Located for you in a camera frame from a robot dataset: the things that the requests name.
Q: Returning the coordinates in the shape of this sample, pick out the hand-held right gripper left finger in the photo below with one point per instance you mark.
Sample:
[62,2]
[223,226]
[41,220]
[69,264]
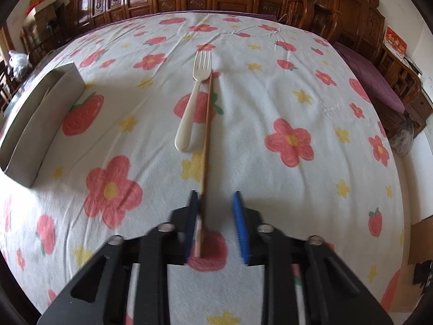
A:
[192,216]

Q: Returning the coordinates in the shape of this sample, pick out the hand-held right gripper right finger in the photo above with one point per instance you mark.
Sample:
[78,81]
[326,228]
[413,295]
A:
[240,226]

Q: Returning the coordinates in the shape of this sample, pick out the brown wooden chopstick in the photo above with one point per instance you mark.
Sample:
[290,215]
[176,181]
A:
[206,149]

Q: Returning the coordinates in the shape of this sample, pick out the white plastic fork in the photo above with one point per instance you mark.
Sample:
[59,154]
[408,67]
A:
[186,128]

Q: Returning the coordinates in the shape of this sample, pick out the stainless steel tray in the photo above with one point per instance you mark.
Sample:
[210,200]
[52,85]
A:
[50,115]

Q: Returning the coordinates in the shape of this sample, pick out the floral printed cloth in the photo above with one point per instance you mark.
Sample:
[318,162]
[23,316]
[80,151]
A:
[270,91]

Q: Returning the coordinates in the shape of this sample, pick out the brown cardboard sheet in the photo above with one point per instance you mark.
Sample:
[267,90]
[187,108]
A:
[423,240]

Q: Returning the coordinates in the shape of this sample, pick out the grey plastic bag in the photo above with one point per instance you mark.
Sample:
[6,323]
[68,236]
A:
[402,138]

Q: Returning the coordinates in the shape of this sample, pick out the purple cushion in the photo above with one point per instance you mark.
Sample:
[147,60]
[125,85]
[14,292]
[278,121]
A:
[368,71]

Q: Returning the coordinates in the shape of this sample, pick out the carved wooden armchair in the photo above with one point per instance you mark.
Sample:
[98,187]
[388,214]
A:
[402,78]

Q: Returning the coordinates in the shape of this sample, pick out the wooden chair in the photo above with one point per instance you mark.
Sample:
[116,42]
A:
[314,13]

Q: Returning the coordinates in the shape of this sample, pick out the red box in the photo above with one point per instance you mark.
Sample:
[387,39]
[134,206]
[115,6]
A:
[394,40]

